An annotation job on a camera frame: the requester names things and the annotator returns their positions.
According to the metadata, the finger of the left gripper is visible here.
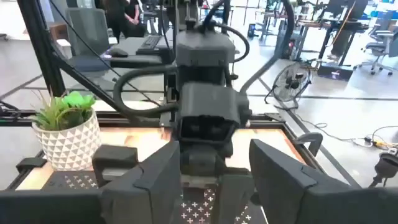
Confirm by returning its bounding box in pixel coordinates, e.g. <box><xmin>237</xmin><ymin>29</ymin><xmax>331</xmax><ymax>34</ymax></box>
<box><xmin>214</xmin><ymin>173</ymin><xmax>254</xmax><ymax>224</ymax></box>

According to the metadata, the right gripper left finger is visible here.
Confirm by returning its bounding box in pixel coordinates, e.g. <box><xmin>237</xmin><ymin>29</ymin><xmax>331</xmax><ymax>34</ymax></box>
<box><xmin>99</xmin><ymin>139</ymin><xmax>183</xmax><ymax>224</ymax></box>

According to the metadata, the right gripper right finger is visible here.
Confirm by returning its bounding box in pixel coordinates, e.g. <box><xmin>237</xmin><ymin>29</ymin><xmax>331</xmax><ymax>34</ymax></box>
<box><xmin>248</xmin><ymin>138</ymin><xmax>346</xmax><ymax>224</ymax></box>

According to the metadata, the black perforated metal riser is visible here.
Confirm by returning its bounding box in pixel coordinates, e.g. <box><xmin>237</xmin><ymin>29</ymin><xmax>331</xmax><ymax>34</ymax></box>
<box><xmin>42</xmin><ymin>170</ymin><xmax>264</xmax><ymax>224</ymax></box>

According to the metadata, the black table clamp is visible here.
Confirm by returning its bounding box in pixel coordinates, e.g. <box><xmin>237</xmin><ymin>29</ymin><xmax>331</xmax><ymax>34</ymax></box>
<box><xmin>294</xmin><ymin>132</ymin><xmax>324</xmax><ymax>158</ymax></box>

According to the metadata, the green plant in white pot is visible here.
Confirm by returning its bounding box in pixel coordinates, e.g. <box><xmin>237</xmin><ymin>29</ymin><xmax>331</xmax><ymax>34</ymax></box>
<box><xmin>29</xmin><ymin>90</ymin><xmax>102</xmax><ymax>172</ymax></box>

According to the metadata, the yellow power plug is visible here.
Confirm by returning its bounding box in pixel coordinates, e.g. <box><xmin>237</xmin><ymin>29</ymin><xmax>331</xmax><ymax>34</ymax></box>
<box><xmin>371</xmin><ymin>139</ymin><xmax>389</xmax><ymax>149</ymax></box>

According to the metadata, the black floor fan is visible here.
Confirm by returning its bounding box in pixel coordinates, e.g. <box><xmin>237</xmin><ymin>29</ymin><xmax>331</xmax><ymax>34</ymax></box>
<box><xmin>264</xmin><ymin>60</ymin><xmax>312</xmax><ymax>111</ymax></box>

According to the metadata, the black keyboard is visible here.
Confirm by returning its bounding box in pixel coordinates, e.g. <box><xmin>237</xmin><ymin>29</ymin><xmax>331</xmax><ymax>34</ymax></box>
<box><xmin>136</xmin><ymin>35</ymin><xmax>162</xmax><ymax>56</ymax></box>

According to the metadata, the black computer mouse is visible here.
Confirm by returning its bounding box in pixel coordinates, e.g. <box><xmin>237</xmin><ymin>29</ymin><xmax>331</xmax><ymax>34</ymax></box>
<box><xmin>108</xmin><ymin>47</ymin><xmax>129</xmax><ymax>58</ymax></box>

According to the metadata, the person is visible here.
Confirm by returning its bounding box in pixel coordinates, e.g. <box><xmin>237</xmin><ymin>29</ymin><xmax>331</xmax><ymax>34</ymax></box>
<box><xmin>104</xmin><ymin>0</ymin><xmax>147</xmax><ymax>39</ymax></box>

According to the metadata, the light grey office chair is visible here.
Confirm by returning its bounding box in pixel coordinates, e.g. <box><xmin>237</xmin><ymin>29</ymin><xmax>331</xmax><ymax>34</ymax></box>
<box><xmin>354</xmin><ymin>18</ymin><xmax>398</xmax><ymax>77</ymax></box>

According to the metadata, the black standing desk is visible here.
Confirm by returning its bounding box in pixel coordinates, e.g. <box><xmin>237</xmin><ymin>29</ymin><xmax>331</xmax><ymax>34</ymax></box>
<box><xmin>294</xmin><ymin>0</ymin><xmax>371</xmax><ymax>82</ymax></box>

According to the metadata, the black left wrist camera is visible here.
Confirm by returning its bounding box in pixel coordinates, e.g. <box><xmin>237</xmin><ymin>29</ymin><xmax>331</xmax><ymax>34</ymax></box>
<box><xmin>175</xmin><ymin>82</ymin><xmax>252</xmax><ymax>146</ymax></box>

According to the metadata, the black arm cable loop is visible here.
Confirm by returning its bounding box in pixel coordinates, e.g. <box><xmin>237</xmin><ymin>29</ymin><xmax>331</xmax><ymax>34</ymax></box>
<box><xmin>113</xmin><ymin>64</ymin><xmax>180</xmax><ymax>119</ymax></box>

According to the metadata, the thick black hose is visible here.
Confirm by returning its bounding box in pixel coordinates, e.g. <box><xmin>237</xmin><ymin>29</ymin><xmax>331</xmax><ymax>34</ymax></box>
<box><xmin>238</xmin><ymin>0</ymin><xmax>296</xmax><ymax>94</ymax></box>

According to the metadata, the black aluminium rig frame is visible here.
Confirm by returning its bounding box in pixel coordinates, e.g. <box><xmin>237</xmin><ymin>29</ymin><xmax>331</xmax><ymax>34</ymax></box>
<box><xmin>0</xmin><ymin>0</ymin><xmax>363</xmax><ymax>190</ymax></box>

